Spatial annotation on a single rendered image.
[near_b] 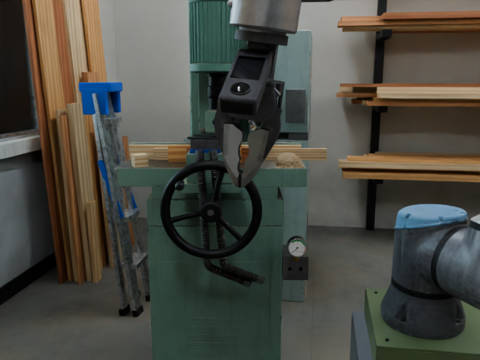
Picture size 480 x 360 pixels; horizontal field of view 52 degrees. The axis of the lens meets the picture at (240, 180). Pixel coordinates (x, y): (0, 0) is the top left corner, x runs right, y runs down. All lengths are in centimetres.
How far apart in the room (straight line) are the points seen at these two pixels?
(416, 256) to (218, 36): 91
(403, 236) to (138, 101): 330
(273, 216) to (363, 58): 253
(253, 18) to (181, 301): 121
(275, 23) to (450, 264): 64
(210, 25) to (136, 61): 262
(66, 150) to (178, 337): 148
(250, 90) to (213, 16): 105
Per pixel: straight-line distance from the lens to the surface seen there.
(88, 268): 309
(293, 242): 156
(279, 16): 65
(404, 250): 117
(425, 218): 113
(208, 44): 162
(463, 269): 107
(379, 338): 119
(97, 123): 246
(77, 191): 297
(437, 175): 359
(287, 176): 157
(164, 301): 171
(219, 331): 174
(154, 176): 159
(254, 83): 61
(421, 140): 405
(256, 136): 67
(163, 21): 415
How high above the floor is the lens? 118
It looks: 12 degrees down
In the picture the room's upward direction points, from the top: straight up
